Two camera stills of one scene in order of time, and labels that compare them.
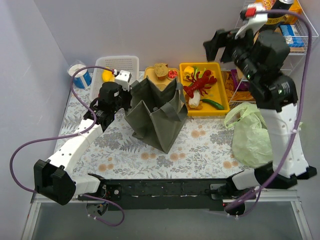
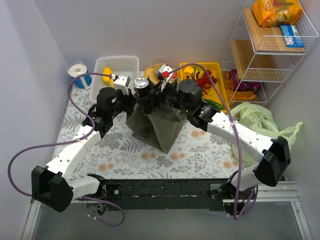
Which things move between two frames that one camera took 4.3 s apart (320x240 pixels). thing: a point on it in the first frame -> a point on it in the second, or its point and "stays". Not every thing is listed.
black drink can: [280, 5] -> [141, 85]
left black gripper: [126, 97] stays
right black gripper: [230, 46] -> [160, 95]
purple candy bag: [245, 85] stays
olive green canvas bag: [157, 116] stays
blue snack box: [288, 31] stays
